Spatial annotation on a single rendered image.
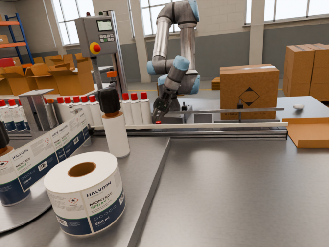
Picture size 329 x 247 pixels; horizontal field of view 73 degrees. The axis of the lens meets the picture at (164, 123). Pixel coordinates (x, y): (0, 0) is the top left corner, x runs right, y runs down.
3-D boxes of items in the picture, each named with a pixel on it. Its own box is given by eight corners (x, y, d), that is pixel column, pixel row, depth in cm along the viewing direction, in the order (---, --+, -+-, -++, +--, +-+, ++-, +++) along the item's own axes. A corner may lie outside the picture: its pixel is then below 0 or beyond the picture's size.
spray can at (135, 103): (135, 131, 122) (129, 95, 114) (133, 128, 127) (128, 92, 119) (144, 129, 123) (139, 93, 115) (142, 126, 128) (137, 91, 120)
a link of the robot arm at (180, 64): (192, 61, 108) (190, 62, 101) (182, 81, 113) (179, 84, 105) (177, 53, 108) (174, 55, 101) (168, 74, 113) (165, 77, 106)
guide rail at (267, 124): (82, 130, 128) (82, 126, 127) (83, 129, 129) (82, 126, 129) (288, 126, 104) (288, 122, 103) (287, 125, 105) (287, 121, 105)
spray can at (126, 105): (125, 129, 127) (118, 93, 119) (132, 126, 130) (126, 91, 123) (129, 131, 123) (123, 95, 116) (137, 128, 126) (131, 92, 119)
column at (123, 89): (124, 128, 141) (103, 11, 117) (127, 125, 146) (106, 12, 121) (131, 128, 140) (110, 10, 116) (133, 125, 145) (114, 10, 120)
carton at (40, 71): (29, 97, 291) (19, 68, 277) (59, 87, 336) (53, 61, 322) (55, 97, 274) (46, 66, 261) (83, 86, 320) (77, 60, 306)
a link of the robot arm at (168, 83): (168, 74, 112) (182, 81, 112) (164, 82, 114) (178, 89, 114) (165, 77, 106) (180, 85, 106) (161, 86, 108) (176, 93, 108)
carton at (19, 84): (6, 97, 304) (-5, 70, 290) (33, 89, 343) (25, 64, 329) (29, 97, 288) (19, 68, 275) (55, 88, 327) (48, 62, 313)
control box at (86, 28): (82, 57, 120) (73, 18, 113) (109, 53, 131) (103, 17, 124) (90, 57, 113) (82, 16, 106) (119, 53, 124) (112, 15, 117)
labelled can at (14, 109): (15, 132, 141) (3, 101, 134) (22, 129, 146) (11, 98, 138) (22, 132, 140) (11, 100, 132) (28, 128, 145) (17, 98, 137)
